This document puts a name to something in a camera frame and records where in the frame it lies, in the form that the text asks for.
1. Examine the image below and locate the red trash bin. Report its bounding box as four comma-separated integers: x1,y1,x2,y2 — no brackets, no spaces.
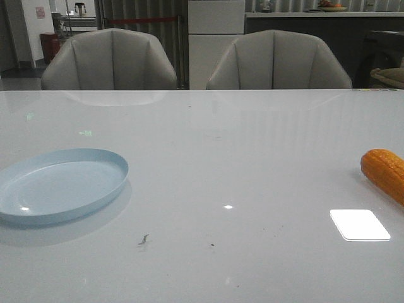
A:
40,32,60,64

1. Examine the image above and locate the dark counter with white top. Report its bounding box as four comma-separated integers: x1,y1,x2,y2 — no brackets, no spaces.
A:
245,12,403,82

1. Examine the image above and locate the fruit bowl on counter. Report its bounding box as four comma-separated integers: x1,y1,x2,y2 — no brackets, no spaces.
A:
318,0,347,13

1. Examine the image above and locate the orange corn cob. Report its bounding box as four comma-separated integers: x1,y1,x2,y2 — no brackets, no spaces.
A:
360,149,403,205

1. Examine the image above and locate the white cabinet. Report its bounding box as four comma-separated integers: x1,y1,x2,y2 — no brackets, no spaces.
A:
187,1,245,90

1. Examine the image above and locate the left grey upholstered chair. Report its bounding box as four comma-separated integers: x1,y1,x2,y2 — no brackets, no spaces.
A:
40,28,177,90

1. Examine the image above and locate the coloured sticker strip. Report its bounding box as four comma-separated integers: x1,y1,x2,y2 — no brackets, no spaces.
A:
352,88,399,92

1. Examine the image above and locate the right grey upholstered chair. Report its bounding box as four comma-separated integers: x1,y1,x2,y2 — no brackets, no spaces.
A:
206,30,352,90

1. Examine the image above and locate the dark brown armchair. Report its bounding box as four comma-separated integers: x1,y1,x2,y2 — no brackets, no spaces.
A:
353,30,403,88

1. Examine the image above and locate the red barrier belt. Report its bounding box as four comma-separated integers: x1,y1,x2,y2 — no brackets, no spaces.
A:
105,16,178,25

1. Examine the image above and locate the grey upholstered chair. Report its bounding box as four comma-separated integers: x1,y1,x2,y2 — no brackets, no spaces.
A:
40,28,177,90
206,30,352,90

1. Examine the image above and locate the light blue round plate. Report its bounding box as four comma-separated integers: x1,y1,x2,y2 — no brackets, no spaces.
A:
1,148,129,225

